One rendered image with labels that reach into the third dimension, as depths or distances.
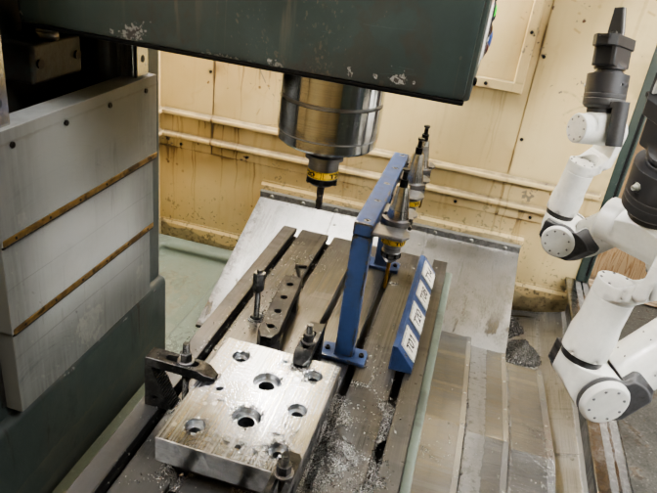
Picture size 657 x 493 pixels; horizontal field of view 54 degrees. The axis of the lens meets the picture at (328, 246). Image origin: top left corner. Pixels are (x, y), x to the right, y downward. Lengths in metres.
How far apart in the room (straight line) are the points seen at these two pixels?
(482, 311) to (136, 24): 1.37
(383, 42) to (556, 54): 1.18
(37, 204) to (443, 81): 0.66
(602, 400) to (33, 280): 0.93
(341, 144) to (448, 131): 1.11
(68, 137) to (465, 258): 1.34
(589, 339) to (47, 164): 0.89
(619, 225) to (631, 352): 0.23
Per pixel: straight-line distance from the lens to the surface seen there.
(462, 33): 0.83
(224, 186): 2.29
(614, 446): 1.58
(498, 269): 2.09
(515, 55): 1.97
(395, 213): 1.27
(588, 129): 1.50
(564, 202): 1.58
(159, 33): 0.95
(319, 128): 0.94
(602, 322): 1.03
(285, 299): 1.45
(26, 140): 1.08
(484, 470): 1.46
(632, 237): 0.98
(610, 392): 1.07
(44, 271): 1.19
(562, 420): 1.80
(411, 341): 1.43
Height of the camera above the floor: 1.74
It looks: 27 degrees down
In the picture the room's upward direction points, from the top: 8 degrees clockwise
